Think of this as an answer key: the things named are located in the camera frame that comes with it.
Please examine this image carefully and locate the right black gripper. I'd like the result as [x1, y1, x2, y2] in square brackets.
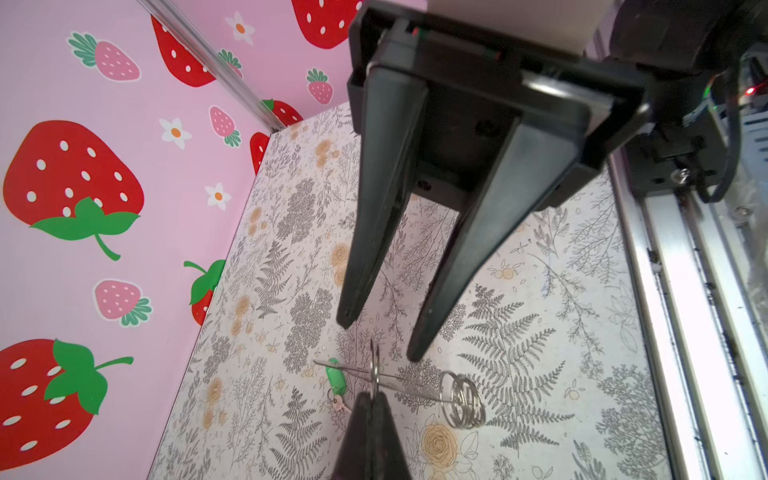
[337, 1, 650, 362]

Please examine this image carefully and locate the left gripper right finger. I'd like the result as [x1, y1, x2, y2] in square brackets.
[371, 391, 412, 480]

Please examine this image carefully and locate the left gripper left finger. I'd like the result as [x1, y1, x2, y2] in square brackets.
[331, 392, 373, 480]

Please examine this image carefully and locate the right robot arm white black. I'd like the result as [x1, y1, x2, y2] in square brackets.
[336, 1, 767, 362]

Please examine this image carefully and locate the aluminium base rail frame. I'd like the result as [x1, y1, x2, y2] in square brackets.
[605, 53, 768, 480]

